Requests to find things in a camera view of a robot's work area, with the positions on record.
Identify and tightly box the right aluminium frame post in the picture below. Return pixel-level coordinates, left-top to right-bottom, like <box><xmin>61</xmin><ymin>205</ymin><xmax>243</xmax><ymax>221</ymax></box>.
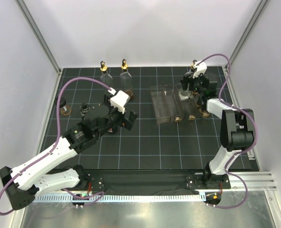
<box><xmin>230</xmin><ymin>0</ymin><xmax>270</xmax><ymax>65</ymax></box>

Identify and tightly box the black grid mat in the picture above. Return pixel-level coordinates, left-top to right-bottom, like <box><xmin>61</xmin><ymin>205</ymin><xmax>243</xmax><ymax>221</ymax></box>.
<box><xmin>40</xmin><ymin>66</ymin><xmax>221</xmax><ymax>170</ymax></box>

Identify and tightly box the left aluminium frame post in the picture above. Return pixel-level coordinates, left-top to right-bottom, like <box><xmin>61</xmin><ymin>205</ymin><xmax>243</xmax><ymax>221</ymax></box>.
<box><xmin>15</xmin><ymin>0</ymin><xmax>61</xmax><ymax>75</ymax></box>

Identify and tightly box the aluminium frame post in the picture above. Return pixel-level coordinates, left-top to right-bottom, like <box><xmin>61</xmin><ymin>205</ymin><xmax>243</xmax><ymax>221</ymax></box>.
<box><xmin>230</xmin><ymin>0</ymin><xmax>270</xmax><ymax>65</ymax></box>
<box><xmin>15</xmin><ymin>0</ymin><xmax>61</xmax><ymax>75</ymax></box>

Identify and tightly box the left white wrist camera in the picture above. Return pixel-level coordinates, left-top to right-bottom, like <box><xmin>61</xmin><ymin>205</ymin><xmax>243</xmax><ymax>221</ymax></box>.
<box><xmin>108</xmin><ymin>88</ymin><xmax>130</xmax><ymax>114</ymax></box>

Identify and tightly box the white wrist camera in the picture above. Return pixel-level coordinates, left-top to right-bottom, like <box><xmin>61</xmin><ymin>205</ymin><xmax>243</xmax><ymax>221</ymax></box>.
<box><xmin>108</xmin><ymin>88</ymin><xmax>130</xmax><ymax>114</ymax></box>
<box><xmin>192</xmin><ymin>61</ymin><xmax>207</xmax><ymax>78</ymax></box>

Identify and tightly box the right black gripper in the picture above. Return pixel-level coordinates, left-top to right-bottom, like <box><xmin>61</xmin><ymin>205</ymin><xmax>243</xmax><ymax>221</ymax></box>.
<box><xmin>180</xmin><ymin>72</ymin><xmax>205</xmax><ymax>95</ymax></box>

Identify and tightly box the aluminium front rail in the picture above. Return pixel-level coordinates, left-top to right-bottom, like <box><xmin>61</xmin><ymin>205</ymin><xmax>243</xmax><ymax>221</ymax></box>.
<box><xmin>16</xmin><ymin>171</ymin><xmax>278</xmax><ymax>194</ymax></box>

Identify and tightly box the dark sauce bottle red label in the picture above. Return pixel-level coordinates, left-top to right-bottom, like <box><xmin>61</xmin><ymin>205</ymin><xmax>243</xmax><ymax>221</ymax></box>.
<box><xmin>108</xmin><ymin>126</ymin><xmax>118</xmax><ymax>134</ymax></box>

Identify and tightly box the purple cable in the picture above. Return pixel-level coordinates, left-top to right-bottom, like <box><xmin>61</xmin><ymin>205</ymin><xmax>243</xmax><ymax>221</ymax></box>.
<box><xmin>0</xmin><ymin>77</ymin><xmax>116</xmax><ymax>215</ymax></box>
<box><xmin>194</xmin><ymin>53</ymin><xmax>259</xmax><ymax>209</ymax></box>

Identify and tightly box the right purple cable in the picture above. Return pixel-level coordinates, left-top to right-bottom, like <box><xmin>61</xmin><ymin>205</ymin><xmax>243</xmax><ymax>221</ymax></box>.
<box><xmin>194</xmin><ymin>53</ymin><xmax>259</xmax><ymax>209</ymax></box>

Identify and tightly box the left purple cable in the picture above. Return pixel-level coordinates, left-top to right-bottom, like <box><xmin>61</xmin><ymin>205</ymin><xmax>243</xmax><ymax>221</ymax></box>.
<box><xmin>0</xmin><ymin>77</ymin><xmax>116</xmax><ymax>215</ymax></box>

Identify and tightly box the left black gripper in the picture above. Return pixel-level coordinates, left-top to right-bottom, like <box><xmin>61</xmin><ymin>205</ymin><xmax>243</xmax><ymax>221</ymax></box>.
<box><xmin>95</xmin><ymin>94</ymin><xmax>137</xmax><ymax>138</ymax></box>

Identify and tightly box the white slotted cable duct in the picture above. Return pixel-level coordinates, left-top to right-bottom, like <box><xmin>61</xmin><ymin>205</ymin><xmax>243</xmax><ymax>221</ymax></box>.
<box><xmin>33</xmin><ymin>192</ymin><xmax>206</xmax><ymax>203</ymax></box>

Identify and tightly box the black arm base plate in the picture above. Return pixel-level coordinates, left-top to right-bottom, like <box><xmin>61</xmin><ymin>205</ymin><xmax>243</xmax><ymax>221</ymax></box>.
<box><xmin>68</xmin><ymin>169</ymin><xmax>231</xmax><ymax>196</ymax></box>

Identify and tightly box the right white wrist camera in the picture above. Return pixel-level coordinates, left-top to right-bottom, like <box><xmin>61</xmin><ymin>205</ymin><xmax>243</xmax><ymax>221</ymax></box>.
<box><xmin>192</xmin><ymin>61</ymin><xmax>207</xmax><ymax>78</ymax></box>

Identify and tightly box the round amber sauce bottle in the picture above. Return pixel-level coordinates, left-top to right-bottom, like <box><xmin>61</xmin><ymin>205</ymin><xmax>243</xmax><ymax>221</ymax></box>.
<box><xmin>59</xmin><ymin>97</ymin><xmax>71</xmax><ymax>116</ymax></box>

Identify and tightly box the clear acrylic organizer tray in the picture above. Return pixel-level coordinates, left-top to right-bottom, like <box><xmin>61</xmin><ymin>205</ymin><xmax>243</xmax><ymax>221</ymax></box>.
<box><xmin>150</xmin><ymin>83</ymin><xmax>203</xmax><ymax>124</ymax></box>

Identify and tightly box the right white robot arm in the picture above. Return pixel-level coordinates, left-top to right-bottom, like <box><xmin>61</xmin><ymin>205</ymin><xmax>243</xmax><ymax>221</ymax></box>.
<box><xmin>180</xmin><ymin>72</ymin><xmax>257</xmax><ymax>188</ymax></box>

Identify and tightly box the glass oil bottle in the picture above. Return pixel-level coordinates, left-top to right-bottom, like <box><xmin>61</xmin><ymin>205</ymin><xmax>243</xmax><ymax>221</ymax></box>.
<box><xmin>179</xmin><ymin>60</ymin><xmax>197</xmax><ymax>101</ymax></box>
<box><xmin>100</xmin><ymin>61</ymin><xmax>113</xmax><ymax>90</ymax></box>
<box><xmin>120</xmin><ymin>59</ymin><xmax>134</xmax><ymax>99</ymax></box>

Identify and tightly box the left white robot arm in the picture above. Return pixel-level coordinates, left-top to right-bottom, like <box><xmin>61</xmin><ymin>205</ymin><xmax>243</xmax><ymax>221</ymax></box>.
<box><xmin>0</xmin><ymin>104</ymin><xmax>138</xmax><ymax>210</ymax></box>

